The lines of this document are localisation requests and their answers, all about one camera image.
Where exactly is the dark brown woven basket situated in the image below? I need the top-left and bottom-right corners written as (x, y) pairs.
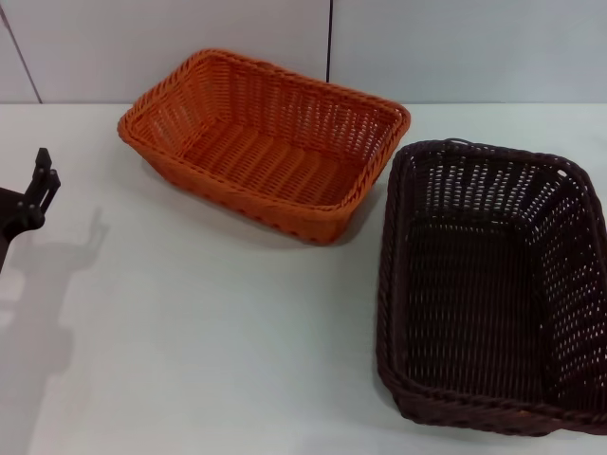
top-left (376, 136), bottom-right (607, 436)

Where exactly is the orange woven plastic basket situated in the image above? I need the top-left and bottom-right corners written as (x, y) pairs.
top-left (117, 46), bottom-right (412, 246)

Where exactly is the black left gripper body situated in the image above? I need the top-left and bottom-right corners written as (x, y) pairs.
top-left (0, 186), bottom-right (46, 277)

